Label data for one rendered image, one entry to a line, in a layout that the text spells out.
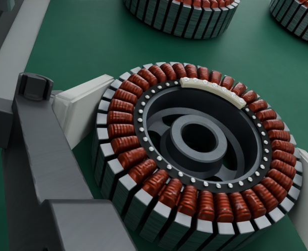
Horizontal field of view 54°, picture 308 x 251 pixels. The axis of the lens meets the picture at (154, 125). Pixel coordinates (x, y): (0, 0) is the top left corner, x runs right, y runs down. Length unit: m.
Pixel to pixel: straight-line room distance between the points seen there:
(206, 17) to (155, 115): 0.12
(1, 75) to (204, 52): 0.17
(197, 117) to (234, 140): 0.03
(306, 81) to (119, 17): 0.18
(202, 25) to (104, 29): 0.08
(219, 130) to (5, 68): 0.15
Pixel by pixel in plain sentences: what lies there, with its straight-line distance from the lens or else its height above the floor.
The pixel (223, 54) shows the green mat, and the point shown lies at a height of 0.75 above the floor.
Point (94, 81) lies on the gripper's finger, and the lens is 0.16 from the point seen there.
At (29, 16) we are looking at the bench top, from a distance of 0.28.
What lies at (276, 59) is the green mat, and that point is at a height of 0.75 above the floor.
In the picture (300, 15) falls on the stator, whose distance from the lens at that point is 0.37.
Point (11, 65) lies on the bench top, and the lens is 0.23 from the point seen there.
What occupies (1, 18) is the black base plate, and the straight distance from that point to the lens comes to 0.24.
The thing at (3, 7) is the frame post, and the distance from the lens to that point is 0.24.
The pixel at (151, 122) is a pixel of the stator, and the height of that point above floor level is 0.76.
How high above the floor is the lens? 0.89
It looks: 47 degrees down
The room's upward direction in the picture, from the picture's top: 20 degrees clockwise
